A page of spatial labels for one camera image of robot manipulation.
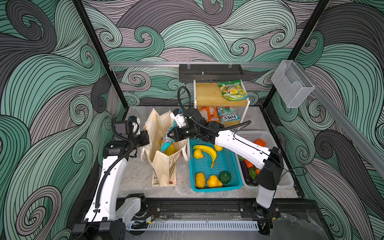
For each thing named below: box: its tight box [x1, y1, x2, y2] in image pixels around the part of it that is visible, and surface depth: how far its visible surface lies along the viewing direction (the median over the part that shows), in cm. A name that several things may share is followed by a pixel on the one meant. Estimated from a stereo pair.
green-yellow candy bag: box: [218, 79, 248, 102], surface depth 80 cm
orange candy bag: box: [198, 106, 221, 123], surface depth 94 cm
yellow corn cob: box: [196, 172, 206, 189], surface depth 80 cm
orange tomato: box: [254, 139, 267, 147], surface depth 94 cm
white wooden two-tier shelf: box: [193, 79, 251, 130], surface depth 81 cm
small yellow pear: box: [193, 149, 204, 159], surface depth 92 cm
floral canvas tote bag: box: [140, 108, 190, 187], surface depth 79 cm
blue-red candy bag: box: [160, 120, 178, 153], surface depth 73 cm
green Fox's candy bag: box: [217, 106, 241, 124], surface depth 94 cm
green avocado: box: [218, 171, 231, 184], surface depth 81 cm
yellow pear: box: [207, 175, 223, 188], surface depth 79 cm
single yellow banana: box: [192, 145, 217, 169], surface depth 91 cm
